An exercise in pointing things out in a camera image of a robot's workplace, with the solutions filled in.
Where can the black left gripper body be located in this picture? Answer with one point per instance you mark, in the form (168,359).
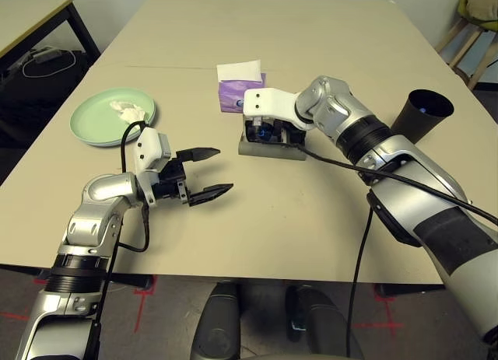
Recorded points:
(171,181)

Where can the grey glasses case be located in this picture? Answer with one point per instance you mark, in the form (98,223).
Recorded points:
(268,152)

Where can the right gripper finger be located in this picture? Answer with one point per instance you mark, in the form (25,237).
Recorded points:
(280,132)

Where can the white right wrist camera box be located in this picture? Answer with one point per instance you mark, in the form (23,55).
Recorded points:
(268,101)

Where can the white tissue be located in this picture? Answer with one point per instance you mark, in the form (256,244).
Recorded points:
(132,115)

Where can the black plastic cup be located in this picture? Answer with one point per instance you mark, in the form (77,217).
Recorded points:
(420,123)

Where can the grey robot leg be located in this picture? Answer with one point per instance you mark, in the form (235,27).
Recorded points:
(218,321)
(323,321)

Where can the green seat cushion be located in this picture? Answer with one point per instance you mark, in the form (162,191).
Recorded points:
(486,23)

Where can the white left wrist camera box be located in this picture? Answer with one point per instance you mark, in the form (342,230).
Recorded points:
(149,146)

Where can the black sunglasses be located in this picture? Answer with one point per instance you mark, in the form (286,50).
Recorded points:
(264,135)

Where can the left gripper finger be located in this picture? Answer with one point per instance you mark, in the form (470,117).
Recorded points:
(210,193)
(200,154)

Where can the black metal table foot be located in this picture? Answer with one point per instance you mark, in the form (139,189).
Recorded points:
(136,283)
(408,290)

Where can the wooden stool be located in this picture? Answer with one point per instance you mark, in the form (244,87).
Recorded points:
(463,45)

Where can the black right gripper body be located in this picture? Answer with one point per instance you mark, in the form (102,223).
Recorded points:
(295,136)

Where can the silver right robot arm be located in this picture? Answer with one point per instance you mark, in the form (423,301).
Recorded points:
(389,150)

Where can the green plastic plate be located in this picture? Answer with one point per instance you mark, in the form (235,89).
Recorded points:
(93,119)

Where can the grey power adapter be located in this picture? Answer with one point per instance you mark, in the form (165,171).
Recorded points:
(46,54)

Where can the small white tissue wad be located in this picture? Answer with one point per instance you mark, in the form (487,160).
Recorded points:
(118,104)

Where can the purple tissue pack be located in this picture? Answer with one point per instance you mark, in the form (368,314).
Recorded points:
(233,91)

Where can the grey robot left leg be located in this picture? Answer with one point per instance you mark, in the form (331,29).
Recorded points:
(218,321)

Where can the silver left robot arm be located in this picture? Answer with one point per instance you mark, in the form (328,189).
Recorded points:
(101,187)

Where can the grey robot right leg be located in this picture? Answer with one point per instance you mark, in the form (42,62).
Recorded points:
(323,321)

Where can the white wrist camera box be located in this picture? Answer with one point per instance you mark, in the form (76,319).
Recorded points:
(149,146)
(268,101)

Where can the beige black-framed side table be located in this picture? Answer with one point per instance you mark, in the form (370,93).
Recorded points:
(27,22)

